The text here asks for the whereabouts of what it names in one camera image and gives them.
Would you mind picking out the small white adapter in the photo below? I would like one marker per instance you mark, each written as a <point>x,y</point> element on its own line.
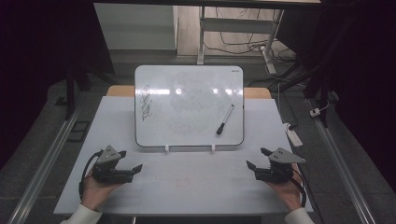
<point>315,112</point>

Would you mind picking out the black and white marker pen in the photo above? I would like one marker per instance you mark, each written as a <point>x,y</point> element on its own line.
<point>225,119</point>

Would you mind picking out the aluminium rail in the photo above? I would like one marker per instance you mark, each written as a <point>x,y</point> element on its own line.
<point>43,168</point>
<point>342,168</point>

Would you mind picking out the person's right hand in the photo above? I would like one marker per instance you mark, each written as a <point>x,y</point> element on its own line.
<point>291,193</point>

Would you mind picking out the white whiteboard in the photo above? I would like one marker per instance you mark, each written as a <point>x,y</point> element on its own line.
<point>186,109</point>

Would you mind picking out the white whiteboard stand clip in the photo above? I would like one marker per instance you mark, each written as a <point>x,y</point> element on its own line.
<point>213,148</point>
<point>167,148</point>

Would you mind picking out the black metal stand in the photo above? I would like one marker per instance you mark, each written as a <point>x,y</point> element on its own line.
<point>70,93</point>
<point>314,84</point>

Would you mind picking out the white cabinet panel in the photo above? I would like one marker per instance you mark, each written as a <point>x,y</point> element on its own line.
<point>137,26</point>

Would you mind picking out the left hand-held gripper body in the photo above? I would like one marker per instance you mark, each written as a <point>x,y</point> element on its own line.
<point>107,155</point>

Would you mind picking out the person's left hand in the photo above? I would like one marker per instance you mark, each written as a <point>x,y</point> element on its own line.
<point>95,194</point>

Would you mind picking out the white table cover board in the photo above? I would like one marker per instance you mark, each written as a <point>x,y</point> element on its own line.
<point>186,183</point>

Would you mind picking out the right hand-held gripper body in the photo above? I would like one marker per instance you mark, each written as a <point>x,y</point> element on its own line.
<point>281,157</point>

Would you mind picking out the black plug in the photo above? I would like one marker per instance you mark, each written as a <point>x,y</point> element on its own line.
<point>292,126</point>

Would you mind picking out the wooden table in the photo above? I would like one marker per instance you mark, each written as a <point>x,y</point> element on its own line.
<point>120,91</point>

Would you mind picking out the black floor frame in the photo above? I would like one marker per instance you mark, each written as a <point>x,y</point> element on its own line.
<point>78,131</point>

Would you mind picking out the white power strip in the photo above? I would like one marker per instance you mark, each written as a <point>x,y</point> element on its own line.
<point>294,137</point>

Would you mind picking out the white desk frame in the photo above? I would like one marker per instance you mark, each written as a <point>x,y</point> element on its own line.
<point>236,25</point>

